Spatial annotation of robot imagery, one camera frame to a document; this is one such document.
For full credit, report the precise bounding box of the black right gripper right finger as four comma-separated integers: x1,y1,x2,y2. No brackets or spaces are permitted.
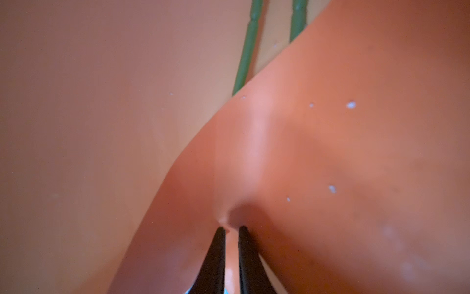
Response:
238,226,276,294

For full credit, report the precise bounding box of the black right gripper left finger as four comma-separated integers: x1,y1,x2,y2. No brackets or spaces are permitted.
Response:
188,227,226,294

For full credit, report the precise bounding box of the orange wrapping paper sheet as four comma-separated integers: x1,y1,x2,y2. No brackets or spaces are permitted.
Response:
1,1,470,294

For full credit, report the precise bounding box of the cream fake rose stem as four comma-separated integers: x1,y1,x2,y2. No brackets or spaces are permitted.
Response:
289,0,308,43

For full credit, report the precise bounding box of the pink fake rose stem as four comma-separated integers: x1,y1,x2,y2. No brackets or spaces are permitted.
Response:
232,0,263,96

